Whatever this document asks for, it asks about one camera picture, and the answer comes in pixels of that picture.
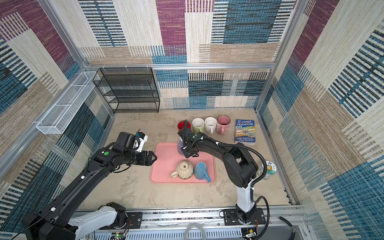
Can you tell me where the purple mug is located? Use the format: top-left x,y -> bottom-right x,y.
177,139 -> 184,156

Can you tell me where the red mug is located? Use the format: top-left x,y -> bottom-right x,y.
177,121 -> 192,132

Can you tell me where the light green mug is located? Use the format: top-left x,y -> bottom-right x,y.
192,118 -> 205,134

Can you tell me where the white mug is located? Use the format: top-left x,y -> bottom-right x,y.
205,117 -> 218,134

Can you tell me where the pink ghost pattern mug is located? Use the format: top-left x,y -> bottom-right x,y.
216,115 -> 231,135

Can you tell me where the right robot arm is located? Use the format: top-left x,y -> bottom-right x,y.
178,128 -> 267,224

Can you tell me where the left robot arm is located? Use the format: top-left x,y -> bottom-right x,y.
22,132 -> 157,240

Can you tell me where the blue mug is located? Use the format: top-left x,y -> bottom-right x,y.
194,162 -> 212,183

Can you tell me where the pink plastic tray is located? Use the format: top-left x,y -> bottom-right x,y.
150,143 -> 216,184

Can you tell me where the cream ceramic teapot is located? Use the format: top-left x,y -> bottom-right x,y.
170,160 -> 194,180

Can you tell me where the blue treehouse book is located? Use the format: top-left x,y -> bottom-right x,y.
235,120 -> 256,145

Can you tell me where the small round tin can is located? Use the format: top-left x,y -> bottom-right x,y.
258,161 -> 277,180

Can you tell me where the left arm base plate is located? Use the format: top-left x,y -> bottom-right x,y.
100,212 -> 143,230

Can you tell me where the black wire mesh shelf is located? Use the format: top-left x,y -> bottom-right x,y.
93,67 -> 160,114

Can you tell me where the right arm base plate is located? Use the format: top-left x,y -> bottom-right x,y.
222,208 -> 267,226

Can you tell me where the white wire mesh basket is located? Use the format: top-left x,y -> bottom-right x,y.
37,72 -> 96,135

